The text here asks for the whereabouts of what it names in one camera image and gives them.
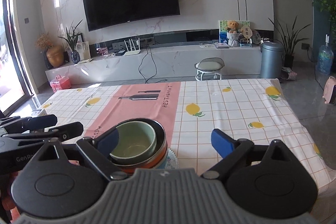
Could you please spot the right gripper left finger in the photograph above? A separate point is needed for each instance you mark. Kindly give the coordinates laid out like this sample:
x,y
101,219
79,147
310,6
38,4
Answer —
x,y
95,154

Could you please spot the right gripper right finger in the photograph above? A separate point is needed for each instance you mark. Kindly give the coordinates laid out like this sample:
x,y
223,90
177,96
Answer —
x,y
233,153

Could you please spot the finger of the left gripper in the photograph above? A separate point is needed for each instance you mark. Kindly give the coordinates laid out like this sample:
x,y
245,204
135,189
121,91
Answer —
x,y
21,133
28,122

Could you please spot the green ceramic bowl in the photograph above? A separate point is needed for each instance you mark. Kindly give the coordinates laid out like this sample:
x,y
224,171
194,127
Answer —
x,y
137,142

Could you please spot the orange steel bowl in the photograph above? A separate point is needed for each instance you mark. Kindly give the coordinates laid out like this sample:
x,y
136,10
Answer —
x,y
161,142

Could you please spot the clear glass floral plate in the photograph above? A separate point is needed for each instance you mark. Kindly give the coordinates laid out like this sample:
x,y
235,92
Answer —
x,y
171,161

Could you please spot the blue steel bowl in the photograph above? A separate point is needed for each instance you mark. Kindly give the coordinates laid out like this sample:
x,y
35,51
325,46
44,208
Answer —
x,y
155,164

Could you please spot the pink storage box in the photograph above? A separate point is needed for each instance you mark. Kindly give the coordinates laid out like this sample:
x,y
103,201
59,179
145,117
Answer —
x,y
60,83

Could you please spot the golden round vase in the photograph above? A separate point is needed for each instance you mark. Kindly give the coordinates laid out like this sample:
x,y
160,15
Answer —
x,y
55,55

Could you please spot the white round stool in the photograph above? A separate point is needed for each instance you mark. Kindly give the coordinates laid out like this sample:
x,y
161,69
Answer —
x,y
209,66

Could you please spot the white marble tv cabinet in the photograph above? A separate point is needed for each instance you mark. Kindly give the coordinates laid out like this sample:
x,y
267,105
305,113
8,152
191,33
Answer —
x,y
160,63

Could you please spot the blue vase with plant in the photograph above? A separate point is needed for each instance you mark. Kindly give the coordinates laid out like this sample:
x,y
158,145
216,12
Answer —
x,y
72,38

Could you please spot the grey metal trash can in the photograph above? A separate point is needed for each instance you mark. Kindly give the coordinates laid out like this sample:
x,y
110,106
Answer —
x,y
271,60

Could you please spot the white wifi router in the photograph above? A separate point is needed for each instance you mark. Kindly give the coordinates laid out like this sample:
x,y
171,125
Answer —
x,y
132,47

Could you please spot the pink space heater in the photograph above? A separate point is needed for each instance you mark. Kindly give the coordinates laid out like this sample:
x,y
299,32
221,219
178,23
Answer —
x,y
329,93

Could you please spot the teddy bear in basket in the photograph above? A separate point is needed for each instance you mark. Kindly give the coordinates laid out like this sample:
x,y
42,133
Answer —
x,y
233,33

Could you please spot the green painted picture board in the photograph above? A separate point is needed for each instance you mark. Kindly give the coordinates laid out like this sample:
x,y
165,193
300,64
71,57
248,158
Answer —
x,y
245,36

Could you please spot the tall leafy floor plant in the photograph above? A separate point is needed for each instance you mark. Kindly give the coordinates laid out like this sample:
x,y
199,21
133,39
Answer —
x,y
289,38

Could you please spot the blue water jug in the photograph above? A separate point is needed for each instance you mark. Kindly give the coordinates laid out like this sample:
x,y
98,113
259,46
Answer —
x,y
325,57

